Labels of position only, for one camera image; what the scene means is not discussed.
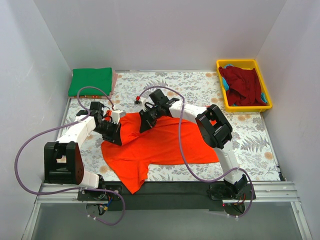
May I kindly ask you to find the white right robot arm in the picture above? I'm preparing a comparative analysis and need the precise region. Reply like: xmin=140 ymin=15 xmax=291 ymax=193
xmin=134 ymin=89 xmax=249 ymax=199

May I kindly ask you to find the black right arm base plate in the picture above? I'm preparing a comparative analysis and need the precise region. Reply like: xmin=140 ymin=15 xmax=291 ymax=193
xmin=207 ymin=182 xmax=256 ymax=200

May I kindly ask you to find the orange t shirt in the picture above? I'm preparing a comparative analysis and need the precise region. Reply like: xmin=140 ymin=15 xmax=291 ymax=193
xmin=101 ymin=112 xmax=219 ymax=194

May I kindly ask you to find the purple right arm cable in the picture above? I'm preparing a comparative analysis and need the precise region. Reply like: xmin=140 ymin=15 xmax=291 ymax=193
xmin=134 ymin=86 xmax=255 ymax=219

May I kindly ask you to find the folded pink t shirt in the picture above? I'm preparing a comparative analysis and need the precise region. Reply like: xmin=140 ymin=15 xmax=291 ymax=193
xmin=83 ymin=70 xmax=119 ymax=100

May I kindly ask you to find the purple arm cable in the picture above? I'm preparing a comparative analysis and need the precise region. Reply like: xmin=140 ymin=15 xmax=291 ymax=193
xmin=134 ymin=86 xmax=255 ymax=219
xmin=14 ymin=86 xmax=125 ymax=226

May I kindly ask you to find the folded green t shirt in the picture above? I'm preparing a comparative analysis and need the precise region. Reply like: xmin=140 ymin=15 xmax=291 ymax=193
xmin=68 ymin=67 xmax=113 ymax=97

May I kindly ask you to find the dark red t shirt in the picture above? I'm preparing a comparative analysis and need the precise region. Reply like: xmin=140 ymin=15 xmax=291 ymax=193
xmin=218 ymin=66 xmax=263 ymax=107

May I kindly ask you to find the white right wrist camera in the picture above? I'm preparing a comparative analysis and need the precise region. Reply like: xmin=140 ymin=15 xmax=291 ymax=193
xmin=134 ymin=96 xmax=147 ymax=108

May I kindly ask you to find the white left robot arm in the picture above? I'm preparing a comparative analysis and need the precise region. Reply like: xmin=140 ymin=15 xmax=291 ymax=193
xmin=44 ymin=101 xmax=126 ymax=200

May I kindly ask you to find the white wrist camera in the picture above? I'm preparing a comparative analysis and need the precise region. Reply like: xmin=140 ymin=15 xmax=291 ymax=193
xmin=109 ymin=110 xmax=126 ymax=124
xmin=134 ymin=96 xmax=147 ymax=108

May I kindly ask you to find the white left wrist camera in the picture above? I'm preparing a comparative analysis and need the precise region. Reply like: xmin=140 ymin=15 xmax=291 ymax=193
xmin=109 ymin=110 xmax=126 ymax=124

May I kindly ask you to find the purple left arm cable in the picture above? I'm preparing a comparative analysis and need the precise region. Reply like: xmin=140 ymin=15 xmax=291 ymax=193
xmin=14 ymin=86 xmax=125 ymax=226

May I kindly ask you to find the floral patterned table mat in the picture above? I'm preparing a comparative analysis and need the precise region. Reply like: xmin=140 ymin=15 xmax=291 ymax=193
xmin=49 ymin=71 xmax=281 ymax=182

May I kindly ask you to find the aluminium frame rail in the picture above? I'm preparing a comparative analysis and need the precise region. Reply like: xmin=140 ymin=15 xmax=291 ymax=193
xmin=23 ymin=181 xmax=312 ymax=240

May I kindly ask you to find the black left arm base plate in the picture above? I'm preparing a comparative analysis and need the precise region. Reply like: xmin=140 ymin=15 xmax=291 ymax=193
xmin=77 ymin=183 xmax=122 ymax=201

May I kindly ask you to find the yellow plastic bin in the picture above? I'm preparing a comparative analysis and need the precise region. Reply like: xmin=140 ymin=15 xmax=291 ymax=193
xmin=216 ymin=59 xmax=272 ymax=112

